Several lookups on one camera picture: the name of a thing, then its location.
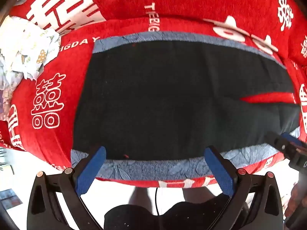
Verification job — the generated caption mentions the red printed blanket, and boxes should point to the red printed blanket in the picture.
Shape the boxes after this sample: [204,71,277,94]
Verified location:
[0,0,307,188]

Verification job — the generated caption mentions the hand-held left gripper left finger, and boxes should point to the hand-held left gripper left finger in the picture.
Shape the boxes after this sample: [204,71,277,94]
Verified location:
[27,146,106,230]

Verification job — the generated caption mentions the thin black cable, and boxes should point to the thin black cable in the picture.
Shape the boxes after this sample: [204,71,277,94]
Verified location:
[155,187,161,216]

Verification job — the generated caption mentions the white floral cloth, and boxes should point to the white floral cloth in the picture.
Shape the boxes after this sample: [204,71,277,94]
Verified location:
[0,14,62,121]

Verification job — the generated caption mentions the black pants with blue trim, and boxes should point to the black pants with blue trim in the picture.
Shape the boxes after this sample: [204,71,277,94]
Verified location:
[71,31,302,181]

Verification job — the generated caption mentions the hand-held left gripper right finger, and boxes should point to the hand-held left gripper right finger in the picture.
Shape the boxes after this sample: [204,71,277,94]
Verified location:
[204,145,285,230]

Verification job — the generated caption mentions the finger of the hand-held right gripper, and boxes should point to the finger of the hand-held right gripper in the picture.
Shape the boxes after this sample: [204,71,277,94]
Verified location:
[265,131,306,154]

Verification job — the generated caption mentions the person's right hand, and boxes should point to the person's right hand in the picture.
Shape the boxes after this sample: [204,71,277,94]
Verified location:
[284,182,307,221]

